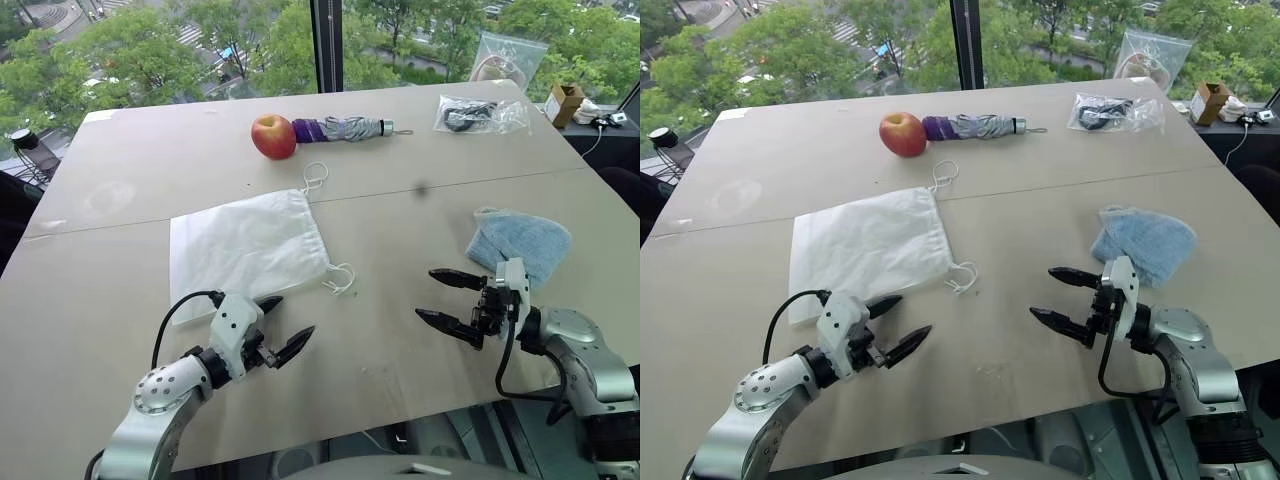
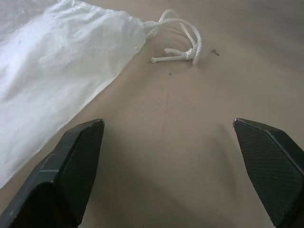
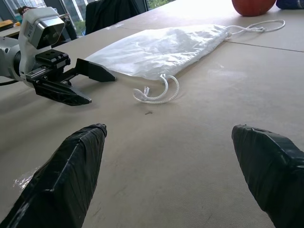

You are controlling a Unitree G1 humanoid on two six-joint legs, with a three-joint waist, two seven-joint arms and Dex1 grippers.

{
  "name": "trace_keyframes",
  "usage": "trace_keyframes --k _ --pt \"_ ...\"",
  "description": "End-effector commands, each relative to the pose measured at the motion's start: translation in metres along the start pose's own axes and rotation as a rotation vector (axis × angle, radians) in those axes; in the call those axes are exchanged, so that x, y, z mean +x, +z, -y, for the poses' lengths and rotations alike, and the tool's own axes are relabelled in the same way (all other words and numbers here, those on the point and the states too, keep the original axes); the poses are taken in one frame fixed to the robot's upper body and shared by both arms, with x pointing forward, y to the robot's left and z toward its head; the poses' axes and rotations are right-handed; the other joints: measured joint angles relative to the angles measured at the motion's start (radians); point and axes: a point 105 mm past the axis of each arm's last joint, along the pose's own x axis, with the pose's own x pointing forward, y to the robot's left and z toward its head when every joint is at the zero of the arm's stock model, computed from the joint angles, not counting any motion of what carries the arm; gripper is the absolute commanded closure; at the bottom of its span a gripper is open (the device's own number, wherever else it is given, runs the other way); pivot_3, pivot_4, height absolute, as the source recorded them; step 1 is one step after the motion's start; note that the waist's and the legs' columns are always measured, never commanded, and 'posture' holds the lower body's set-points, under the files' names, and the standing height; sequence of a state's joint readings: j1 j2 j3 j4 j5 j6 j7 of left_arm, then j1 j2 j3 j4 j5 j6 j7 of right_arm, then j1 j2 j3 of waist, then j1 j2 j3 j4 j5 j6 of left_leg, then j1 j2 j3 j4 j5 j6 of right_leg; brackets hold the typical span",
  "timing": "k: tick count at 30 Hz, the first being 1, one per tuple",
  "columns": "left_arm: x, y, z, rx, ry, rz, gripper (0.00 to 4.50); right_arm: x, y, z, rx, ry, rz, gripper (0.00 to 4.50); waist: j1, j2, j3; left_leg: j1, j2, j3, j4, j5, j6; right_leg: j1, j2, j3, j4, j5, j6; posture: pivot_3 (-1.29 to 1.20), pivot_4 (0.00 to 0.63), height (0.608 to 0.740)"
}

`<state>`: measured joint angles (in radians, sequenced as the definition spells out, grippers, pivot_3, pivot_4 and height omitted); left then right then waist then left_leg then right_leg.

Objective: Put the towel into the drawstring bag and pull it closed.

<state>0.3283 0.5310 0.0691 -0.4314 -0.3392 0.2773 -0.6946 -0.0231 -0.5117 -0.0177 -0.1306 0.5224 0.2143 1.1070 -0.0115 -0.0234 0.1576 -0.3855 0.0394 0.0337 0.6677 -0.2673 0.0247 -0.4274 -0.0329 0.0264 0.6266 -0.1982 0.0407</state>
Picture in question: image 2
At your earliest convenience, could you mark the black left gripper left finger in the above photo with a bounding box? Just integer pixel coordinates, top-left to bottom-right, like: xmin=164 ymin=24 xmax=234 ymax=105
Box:
xmin=0 ymin=119 xmax=105 ymax=228

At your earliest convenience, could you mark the white drawstring bag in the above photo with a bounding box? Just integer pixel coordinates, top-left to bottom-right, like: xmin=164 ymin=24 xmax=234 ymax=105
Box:
xmin=0 ymin=0 xmax=147 ymax=190

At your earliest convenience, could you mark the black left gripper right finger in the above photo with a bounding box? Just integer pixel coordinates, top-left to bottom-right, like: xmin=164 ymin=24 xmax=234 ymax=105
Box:
xmin=232 ymin=117 xmax=304 ymax=228

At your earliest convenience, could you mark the white braided cord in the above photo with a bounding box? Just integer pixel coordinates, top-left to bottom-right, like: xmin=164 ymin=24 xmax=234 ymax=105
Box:
xmin=142 ymin=9 xmax=202 ymax=66

